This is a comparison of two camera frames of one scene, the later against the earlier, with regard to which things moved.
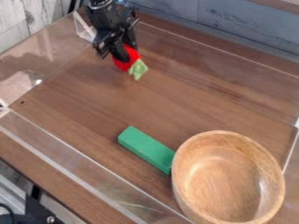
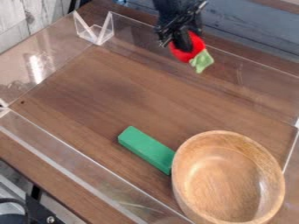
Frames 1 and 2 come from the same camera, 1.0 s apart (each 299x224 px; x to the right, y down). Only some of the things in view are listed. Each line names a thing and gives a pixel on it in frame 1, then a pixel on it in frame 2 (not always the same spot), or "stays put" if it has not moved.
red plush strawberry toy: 135,66 → 197,55
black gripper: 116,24 → 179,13
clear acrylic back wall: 247,81 stays put
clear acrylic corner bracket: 84,31 stays put
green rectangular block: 147,149 stays put
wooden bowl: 227,179 stays put
